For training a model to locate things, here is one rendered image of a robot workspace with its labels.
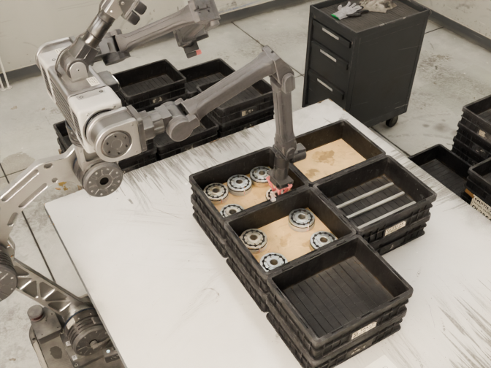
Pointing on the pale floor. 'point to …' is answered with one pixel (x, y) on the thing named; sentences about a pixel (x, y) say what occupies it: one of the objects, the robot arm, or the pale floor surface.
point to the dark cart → (364, 59)
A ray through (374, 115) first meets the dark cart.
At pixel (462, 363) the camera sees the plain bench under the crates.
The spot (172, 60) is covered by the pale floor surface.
